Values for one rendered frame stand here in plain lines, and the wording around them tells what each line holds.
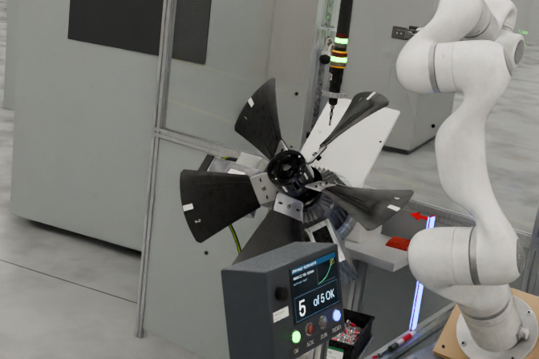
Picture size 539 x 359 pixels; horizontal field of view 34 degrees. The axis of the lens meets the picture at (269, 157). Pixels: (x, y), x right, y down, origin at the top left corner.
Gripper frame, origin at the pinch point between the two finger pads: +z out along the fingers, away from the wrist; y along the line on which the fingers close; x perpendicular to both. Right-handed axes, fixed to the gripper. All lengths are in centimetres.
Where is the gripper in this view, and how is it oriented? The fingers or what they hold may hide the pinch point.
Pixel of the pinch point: (403, 32)
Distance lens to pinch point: 235.7
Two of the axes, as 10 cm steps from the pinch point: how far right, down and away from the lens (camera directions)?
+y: 5.8, -1.3, 8.0
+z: -8.1, -2.3, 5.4
